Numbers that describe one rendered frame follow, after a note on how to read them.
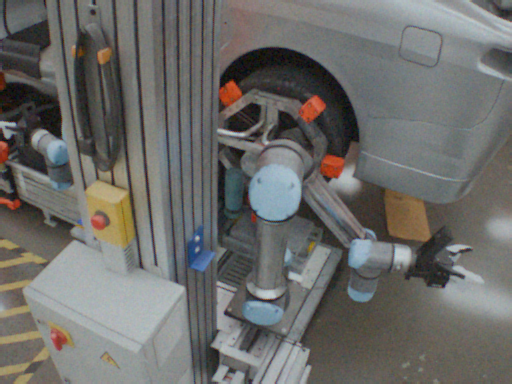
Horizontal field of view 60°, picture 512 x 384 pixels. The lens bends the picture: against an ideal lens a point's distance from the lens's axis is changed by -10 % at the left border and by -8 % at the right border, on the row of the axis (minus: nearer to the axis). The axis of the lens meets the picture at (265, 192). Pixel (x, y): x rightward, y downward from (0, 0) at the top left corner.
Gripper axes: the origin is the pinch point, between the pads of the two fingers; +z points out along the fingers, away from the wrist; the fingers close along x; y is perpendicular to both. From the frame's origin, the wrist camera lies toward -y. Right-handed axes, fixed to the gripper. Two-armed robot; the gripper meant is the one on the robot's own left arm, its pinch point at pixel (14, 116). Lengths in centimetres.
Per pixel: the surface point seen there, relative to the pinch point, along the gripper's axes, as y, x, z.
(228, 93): 2, 90, -31
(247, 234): 87, 111, -40
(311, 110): -2, 99, -70
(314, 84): -7, 116, -60
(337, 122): 6, 116, -75
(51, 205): 97, 51, 69
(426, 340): 108, 130, -152
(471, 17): -56, 121, -120
